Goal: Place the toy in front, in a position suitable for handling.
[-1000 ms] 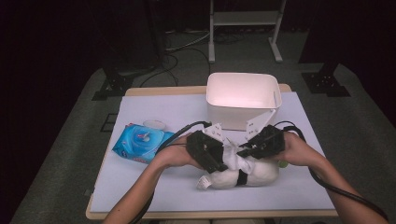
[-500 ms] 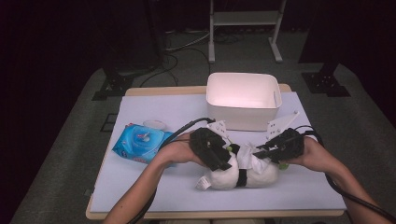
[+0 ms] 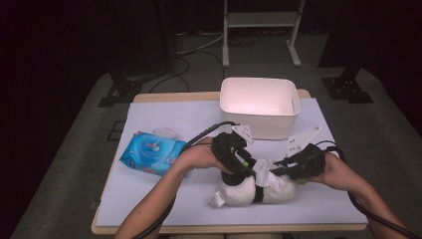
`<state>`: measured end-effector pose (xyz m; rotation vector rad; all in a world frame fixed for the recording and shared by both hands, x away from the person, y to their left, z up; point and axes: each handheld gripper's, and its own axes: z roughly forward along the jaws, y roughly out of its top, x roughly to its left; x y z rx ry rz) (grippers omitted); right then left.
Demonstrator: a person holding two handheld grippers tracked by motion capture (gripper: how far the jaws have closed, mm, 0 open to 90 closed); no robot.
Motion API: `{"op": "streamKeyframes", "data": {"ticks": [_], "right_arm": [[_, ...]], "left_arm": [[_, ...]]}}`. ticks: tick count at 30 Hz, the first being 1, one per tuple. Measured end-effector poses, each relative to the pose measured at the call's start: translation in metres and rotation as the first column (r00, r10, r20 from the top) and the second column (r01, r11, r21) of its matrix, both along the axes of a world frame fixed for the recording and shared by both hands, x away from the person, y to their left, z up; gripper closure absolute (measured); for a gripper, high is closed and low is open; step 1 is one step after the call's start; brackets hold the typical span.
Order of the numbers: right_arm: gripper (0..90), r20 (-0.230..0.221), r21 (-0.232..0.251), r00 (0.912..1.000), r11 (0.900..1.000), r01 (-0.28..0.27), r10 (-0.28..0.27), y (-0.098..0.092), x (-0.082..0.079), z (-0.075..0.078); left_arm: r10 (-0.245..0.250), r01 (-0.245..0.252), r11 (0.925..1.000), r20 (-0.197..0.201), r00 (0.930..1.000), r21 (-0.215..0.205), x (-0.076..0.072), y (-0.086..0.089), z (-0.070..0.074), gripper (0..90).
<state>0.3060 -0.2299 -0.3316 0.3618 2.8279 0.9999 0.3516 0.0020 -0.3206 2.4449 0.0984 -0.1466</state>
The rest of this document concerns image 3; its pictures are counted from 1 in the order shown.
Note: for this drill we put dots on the panda plush toy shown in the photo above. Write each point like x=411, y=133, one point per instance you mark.
x=237, y=195

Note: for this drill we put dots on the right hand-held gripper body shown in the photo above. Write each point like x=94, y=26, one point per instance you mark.
x=310, y=164

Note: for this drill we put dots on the blue wet wipes pack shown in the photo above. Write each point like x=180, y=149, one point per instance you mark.
x=149, y=156

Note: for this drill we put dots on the wooden table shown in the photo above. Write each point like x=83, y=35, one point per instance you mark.
x=179, y=97

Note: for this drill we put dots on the person's left hand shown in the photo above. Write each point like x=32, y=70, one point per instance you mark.
x=200, y=159

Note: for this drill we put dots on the white wet wipe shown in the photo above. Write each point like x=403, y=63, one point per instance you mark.
x=268, y=176

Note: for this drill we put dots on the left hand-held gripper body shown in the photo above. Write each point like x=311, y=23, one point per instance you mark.
x=225, y=146

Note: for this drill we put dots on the white storage bin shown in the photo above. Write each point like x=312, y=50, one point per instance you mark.
x=258, y=113

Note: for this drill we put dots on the person's right hand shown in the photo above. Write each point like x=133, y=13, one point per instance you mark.
x=340, y=176

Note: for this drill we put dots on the white metal stand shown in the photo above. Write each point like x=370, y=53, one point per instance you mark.
x=258, y=20

